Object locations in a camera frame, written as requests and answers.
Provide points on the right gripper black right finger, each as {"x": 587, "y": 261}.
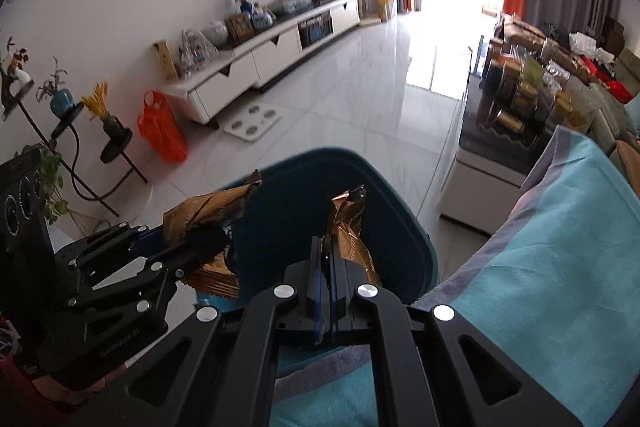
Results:
{"x": 431, "y": 368}

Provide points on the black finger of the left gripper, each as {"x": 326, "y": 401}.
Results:
{"x": 153, "y": 286}
{"x": 111, "y": 248}

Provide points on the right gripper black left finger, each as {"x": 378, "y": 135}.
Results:
{"x": 218, "y": 369}

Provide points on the large gold foil bag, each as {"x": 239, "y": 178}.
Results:
{"x": 202, "y": 225}

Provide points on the gold foil wrapper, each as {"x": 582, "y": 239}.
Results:
{"x": 344, "y": 230}

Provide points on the teal trash bin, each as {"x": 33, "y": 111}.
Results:
{"x": 336, "y": 195}

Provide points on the person's left hand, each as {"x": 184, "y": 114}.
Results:
{"x": 44, "y": 391}

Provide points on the orange plastic bag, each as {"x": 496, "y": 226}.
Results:
{"x": 157, "y": 125}

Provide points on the teal patterned tablecloth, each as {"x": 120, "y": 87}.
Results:
{"x": 556, "y": 288}

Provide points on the white TV cabinet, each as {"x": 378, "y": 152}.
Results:
{"x": 258, "y": 62}

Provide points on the white bathroom scale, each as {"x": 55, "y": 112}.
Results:
{"x": 253, "y": 121}

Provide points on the cluttered coffee table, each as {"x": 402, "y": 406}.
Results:
{"x": 529, "y": 85}

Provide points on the green sectional sofa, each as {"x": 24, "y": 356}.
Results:
{"x": 616, "y": 125}

